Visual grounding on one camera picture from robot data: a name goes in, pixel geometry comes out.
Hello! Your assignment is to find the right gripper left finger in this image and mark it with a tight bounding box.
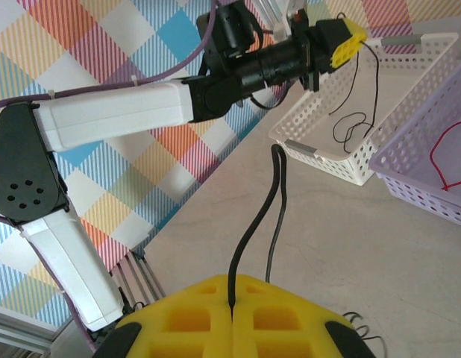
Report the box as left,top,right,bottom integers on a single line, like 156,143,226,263
92,274,234,358

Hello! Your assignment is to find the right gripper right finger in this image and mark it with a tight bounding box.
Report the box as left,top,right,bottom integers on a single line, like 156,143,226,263
230,274,377,358

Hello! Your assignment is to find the red wire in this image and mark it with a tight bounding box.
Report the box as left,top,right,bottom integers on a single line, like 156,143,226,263
430,117,461,192

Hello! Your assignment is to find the white perforated plastic basket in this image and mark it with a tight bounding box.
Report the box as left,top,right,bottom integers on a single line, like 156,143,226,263
269,31,461,187

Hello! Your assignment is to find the purple perforated plastic basket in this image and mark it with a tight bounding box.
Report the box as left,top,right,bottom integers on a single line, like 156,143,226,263
368,55,461,230

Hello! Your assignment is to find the aluminium frame post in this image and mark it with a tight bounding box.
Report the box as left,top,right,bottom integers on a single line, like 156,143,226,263
248,0,291,27

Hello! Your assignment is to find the aluminium table side rail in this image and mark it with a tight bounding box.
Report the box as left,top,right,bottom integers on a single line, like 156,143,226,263
110,111,276,310

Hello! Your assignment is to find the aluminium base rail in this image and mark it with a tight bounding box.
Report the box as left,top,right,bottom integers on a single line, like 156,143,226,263
0,308,62,354

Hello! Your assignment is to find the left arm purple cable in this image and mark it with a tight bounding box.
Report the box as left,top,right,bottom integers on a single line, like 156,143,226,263
0,0,220,354

